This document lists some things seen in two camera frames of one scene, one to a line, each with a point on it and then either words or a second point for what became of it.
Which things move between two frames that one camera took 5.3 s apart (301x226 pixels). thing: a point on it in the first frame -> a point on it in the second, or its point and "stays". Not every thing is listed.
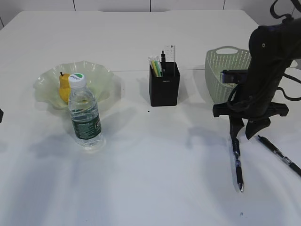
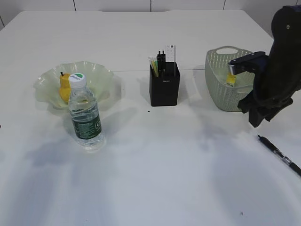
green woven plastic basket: (224, 58) stays
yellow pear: (64, 89) stays
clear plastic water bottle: (84, 112) stays
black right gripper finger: (254, 126) -> (273, 112)
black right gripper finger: (236, 124) -> (256, 116)
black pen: (237, 156) -> (159, 58)
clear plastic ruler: (170, 53) stays
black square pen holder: (164, 90) stays
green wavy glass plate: (46, 88) stays
